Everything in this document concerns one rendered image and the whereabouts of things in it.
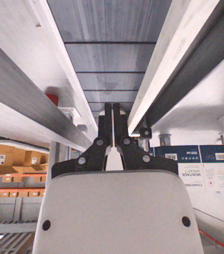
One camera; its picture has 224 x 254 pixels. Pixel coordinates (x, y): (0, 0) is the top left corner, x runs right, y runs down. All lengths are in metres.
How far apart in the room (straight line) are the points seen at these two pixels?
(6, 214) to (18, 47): 9.06
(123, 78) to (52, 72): 0.14
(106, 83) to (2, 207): 9.15
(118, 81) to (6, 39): 0.15
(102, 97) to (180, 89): 0.13
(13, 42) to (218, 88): 0.27
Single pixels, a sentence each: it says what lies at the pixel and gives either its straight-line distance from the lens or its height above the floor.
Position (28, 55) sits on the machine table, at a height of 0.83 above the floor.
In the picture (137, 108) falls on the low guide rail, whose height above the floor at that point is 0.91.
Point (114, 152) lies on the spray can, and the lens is 0.22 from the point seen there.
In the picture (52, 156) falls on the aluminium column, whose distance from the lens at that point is 0.39.
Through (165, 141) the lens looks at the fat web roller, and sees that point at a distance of 0.50.
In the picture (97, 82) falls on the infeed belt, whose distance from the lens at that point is 0.18.
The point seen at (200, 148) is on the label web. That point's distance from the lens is 0.54.
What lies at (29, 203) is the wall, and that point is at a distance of 8.69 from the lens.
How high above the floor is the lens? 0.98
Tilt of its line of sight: 15 degrees down
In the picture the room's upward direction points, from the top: 180 degrees clockwise
